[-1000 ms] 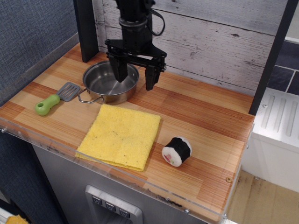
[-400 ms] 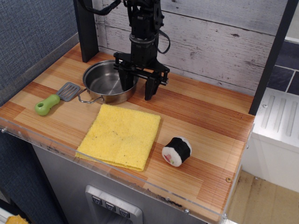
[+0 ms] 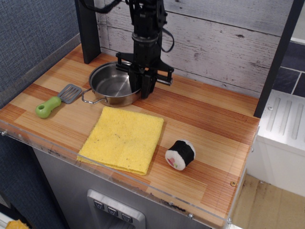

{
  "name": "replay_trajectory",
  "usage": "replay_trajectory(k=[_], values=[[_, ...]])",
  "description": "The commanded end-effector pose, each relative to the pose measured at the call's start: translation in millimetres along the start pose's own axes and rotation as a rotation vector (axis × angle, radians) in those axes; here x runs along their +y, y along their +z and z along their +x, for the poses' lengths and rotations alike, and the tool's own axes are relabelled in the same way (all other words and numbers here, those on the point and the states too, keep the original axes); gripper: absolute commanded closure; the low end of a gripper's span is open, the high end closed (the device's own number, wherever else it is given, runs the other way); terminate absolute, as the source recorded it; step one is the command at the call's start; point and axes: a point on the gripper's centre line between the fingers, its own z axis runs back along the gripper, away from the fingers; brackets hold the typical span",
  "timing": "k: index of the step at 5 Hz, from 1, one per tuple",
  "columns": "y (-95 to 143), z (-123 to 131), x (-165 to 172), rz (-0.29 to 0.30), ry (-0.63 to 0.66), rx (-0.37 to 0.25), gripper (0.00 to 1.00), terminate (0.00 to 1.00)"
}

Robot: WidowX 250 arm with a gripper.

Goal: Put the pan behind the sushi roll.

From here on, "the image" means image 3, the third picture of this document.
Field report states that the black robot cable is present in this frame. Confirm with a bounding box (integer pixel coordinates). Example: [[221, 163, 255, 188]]
[[80, 0, 175, 53]]

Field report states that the yellow object at corner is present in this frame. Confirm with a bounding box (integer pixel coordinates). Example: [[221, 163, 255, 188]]
[[5, 220, 29, 229]]

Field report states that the yellow folded cloth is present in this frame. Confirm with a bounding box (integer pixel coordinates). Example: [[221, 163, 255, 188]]
[[78, 106, 164, 176]]

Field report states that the black frame post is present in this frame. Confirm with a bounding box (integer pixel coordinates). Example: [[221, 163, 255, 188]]
[[74, 0, 101, 64], [254, 0, 305, 118]]

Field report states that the white ridged cabinet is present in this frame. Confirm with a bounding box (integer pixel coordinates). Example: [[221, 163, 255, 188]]
[[246, 90, 305, 196]]

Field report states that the silver dispenser button panel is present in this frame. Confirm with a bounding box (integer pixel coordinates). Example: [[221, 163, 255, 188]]
[[87, 189, 146, 229]]

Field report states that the black right frame post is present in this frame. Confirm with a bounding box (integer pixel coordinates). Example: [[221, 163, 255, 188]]
[[254, 0, 305, 118]]

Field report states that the stainless steel pot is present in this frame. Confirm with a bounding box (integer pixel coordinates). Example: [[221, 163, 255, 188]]
[[81, 61, 142, 107]]

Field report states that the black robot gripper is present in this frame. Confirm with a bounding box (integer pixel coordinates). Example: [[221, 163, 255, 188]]
[[116, 35, 174, 99]]

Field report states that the black left frame post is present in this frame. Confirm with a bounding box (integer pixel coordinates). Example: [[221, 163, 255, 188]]
[[74, 0, 101, 64]]

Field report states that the plush sushi roll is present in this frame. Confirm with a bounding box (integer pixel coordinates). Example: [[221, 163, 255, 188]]
[[165, 139, 196, 171]]

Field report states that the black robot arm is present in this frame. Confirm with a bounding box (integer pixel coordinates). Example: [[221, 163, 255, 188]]
[[116, 0, 174, 99]]

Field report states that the green handled grey spatula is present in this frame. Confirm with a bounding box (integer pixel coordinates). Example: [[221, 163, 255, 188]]
[[35, 84, 82, 118]]

